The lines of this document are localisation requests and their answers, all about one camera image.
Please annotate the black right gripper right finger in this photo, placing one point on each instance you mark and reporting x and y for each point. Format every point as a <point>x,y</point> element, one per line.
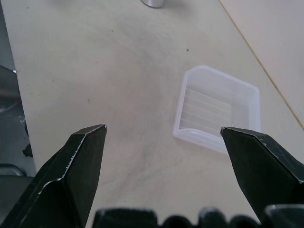
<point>261,171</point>

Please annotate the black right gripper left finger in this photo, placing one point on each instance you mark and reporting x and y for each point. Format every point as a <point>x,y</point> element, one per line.
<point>71,171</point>

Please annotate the silver metal can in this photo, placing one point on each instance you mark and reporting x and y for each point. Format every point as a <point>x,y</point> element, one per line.
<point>153,2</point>

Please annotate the clear plastic container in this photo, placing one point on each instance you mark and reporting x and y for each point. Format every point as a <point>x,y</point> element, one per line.
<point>209,99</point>

